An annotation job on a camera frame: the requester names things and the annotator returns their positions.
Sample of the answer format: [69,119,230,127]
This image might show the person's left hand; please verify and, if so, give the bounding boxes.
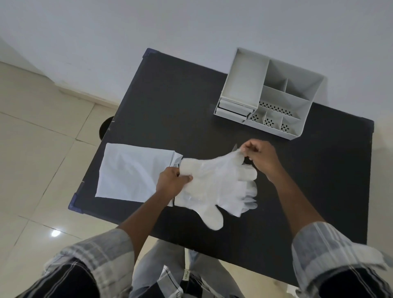
[156,166,194,198]

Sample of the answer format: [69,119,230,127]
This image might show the person's right hand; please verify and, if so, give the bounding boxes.
[239,139,284,182]

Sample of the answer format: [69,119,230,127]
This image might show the clear disposable glove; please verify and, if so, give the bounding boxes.
[179,144,258,231]

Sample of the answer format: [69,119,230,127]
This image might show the stack of plastic gloves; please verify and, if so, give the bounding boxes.
[174,181,258,217]

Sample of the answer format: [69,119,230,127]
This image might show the person's right forearm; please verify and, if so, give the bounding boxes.
[267,169,326,238]

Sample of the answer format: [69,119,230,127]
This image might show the person's left forearm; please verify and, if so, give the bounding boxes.
[117,192,175,264]

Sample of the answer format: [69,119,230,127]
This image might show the white compartment desk organizer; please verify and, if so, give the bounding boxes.
[213,47,326,141]

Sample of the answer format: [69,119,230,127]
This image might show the grey jeans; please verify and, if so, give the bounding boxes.
[129,239,246,298]

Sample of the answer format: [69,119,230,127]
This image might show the black round stool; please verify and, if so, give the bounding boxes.
[98,116,115,142]

